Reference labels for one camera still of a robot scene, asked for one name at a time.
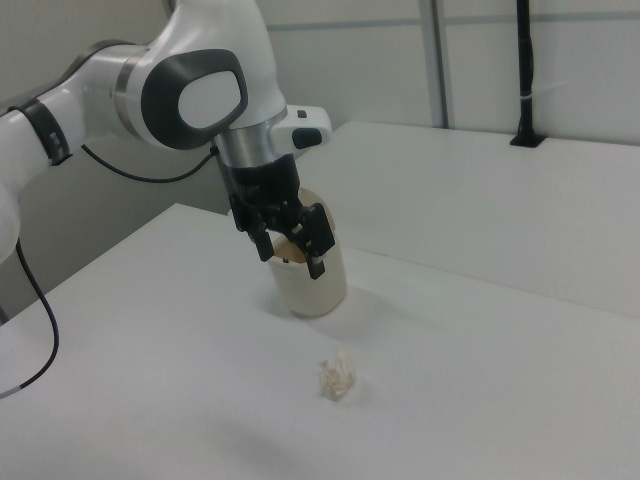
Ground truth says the grey partition frame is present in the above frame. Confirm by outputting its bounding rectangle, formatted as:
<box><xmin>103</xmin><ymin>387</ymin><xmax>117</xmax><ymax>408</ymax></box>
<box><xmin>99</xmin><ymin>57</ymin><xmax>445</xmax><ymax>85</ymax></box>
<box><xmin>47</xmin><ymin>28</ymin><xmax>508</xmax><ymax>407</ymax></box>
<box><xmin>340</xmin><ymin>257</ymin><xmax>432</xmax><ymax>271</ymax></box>
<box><xmin>264</xmin><ymin>0</ymin><xmax>640</xmax><ymax>129</ymax></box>

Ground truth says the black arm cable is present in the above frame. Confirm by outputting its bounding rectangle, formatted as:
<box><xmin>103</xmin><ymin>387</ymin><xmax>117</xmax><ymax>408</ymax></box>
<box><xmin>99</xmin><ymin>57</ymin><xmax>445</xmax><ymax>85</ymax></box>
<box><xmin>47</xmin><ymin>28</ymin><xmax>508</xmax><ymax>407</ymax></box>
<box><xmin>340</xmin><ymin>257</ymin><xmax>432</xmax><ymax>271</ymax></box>
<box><xmin>0</xmin><ymin>143</ymin><xmax>220</xmax><ymax>400</ymax></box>

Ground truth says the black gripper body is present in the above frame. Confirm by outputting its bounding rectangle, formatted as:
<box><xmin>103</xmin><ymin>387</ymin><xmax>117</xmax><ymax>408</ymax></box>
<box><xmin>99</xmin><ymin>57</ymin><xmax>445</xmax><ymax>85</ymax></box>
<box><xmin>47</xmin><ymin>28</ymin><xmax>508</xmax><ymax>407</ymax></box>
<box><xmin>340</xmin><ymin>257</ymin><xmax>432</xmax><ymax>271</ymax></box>
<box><xmin>218</xmin><ymin>152</ymin><xmax>303</xmax><ymax>235</ymax></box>

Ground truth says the black pole with base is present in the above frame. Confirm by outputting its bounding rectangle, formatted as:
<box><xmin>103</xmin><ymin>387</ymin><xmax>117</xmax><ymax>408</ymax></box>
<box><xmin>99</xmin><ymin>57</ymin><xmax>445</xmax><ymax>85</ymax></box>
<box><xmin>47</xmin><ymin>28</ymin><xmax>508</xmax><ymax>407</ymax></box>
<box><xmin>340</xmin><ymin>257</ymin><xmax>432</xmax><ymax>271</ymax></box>
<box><xmin>509</xmin><ymin>0</ymin><xmax>547</xmax><ymax>149</ymax></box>

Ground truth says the paper trash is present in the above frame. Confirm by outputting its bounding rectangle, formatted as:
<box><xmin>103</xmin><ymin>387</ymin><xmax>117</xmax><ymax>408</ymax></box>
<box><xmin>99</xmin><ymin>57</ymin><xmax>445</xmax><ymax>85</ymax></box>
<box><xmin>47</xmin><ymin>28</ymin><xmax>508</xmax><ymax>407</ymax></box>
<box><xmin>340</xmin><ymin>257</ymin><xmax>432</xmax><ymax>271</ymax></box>
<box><xmin>314</xmin><ymin>349</ymin><xmax>359</xmax><ymax>401</ymax></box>

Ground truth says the small cream lidded bin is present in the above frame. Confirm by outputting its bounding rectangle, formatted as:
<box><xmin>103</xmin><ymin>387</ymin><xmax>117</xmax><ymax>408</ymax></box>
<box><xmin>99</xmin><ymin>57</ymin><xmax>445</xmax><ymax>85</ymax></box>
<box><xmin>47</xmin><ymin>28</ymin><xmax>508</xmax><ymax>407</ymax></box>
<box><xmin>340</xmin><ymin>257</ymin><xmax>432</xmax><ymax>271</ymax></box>
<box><xmin>227</xmin><ymin>187</ymin><xmax>348</xmax><ymax>320</ymax></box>

